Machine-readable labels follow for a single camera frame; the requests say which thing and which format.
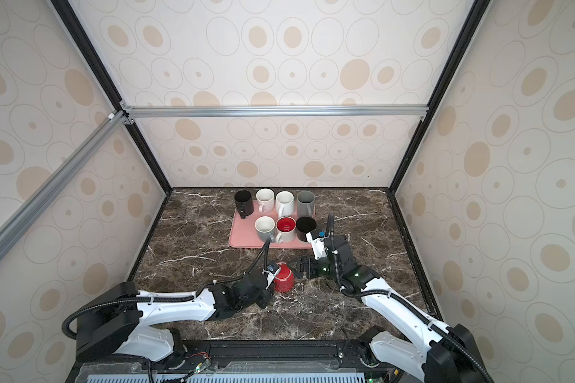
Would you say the white black upside-down mug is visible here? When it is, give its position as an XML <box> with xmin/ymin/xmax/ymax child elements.
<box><xmin>295</xmin><ymin>216</ymin><xmax>317</xmax><ymax>243</ymax></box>

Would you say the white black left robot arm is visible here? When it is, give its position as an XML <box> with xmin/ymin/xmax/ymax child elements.
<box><xmin>62</xmin><ymin>263</ymin><xmax>280</xmax><ymax>365</ymax></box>

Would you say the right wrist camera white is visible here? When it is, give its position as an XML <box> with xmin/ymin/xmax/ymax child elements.
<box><xmin>306</xmin><ymin>230</ymin><xmax>327</xmax><ymax>260</ymax></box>

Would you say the pale pink mug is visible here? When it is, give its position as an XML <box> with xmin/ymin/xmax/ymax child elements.
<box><xmin>256</xmin><ymin>188</ymin><xmax>275</xmax><ymax>214</ymax></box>

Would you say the black frame post left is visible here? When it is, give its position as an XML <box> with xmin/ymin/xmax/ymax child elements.
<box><xmin>50</xmin><ymin>0</ymin><xmax>173</xmax><ymax>195</ymax></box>

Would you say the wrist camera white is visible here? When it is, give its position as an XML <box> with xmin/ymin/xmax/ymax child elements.
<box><xmin>264</xmin><ymin>262</ymin><xmax>281</xmax><ymax>290</ymax></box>
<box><xmin>306</xmin><ymin>230</ymin><xmax>327</xmax><ymax>260</ymax></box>

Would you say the silver aluminium rail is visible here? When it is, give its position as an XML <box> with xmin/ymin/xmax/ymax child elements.
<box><xmin>113</xmin><ymin>105</ymin><xmax>428</xmax><ymax>120</ymax></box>
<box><xmin>0</xmin><ymin>110</ymin><xmax>126</xmax><ymax>262</ymax></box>

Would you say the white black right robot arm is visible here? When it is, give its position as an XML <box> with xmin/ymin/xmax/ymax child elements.
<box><xmin>307</xmin><ymin>233</ymin><xmax>493</xmax><ymax>382</ymax></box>

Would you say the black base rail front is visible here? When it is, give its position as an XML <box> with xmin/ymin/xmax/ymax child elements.
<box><xmin>66</xmin><ymin>339</ymin><xmax>417</xmax><ymax>382</ymax></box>

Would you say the red glass cup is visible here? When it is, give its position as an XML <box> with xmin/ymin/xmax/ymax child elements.
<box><xmin>274</xmin><ymin>263</ymin><xmax>295</xmax><ymax>294</ymax></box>

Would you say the silver aluminium rail left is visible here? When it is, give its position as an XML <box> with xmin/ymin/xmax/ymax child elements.
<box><xmin>0</xmin><ymin>110</ymin><xmax>126</xmax><ymax>262</ymax></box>

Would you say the small grey mug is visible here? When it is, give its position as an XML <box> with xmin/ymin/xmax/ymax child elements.
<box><xmin>255</xmin><ymin>216</ymin><xmax>276</xmax><ymax>244</ymax></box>

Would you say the black mug white rim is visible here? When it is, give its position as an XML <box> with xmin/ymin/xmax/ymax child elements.
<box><xmin>234</xmin><ymin>190</ymin><xmax>254</xmax><ymax>220</ymax></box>

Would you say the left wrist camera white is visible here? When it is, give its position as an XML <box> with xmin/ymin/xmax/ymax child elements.
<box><xmin>264</xmin><ymin>262</ymin><xmax>281</xmax><ymax>290</ymax></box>

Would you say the white mug front row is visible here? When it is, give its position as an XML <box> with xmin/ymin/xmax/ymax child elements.
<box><xmin>275</xmin><ymin>216</ymin><xmax>296</xmax><ymax>244</ymax></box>

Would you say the white mug with handle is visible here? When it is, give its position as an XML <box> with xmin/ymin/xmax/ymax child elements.
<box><xmin>275</xmin><ymin>191</ymin><xmax>295</xmax><ymax>218</ymax></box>

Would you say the silver aluminium rail back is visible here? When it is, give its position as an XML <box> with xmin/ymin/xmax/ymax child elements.
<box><xmin>113</xmin><ymin>105</ymin><xmax>428</xmax><ymax>120</ymax></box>

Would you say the tall grey mug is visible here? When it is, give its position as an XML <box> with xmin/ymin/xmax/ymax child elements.
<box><xmin>296</xmin><ymin>190</ymin><xmax>316</xmax><ymax>218</ymax></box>

